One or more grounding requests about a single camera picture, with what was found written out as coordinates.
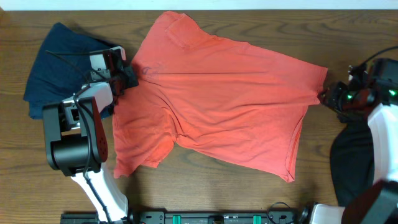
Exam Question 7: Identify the folded navy blue garment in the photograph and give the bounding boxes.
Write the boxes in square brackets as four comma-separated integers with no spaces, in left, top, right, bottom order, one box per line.
[24,23,115,119]

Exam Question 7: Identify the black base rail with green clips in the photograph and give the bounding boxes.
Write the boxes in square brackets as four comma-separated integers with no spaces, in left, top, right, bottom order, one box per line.
[60,210,308,224]

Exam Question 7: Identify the black garment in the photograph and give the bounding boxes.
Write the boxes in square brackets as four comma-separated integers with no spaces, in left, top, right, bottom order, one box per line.
[330,121,374,207]

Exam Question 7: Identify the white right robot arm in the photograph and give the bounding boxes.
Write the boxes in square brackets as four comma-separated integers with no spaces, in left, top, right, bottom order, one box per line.
[309,50,397,223]

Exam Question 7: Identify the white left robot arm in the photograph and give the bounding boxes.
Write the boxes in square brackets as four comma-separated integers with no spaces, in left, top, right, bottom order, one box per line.
[42,46,139,223]

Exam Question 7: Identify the orange polo shirt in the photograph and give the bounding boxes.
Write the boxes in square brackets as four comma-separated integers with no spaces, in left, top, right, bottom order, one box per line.
[113,11,328,182]

